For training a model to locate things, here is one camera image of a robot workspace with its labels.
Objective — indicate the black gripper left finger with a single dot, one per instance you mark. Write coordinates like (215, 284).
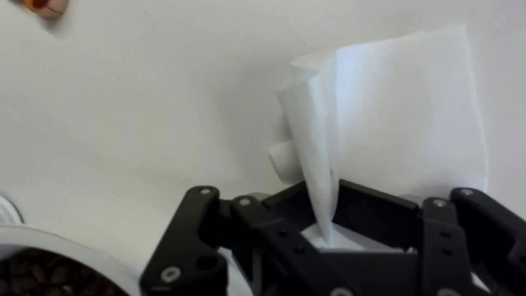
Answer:
(260, 235)

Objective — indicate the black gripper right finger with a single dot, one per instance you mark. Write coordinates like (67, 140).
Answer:
(462, 245)

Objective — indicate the white tissue paper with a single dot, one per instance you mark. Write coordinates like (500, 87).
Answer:
(399, 115)

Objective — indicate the white ceramic bowl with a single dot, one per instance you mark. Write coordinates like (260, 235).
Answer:
(39, 263)

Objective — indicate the brown giraffe pattern toy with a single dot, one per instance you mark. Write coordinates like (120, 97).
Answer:
(46, 8)

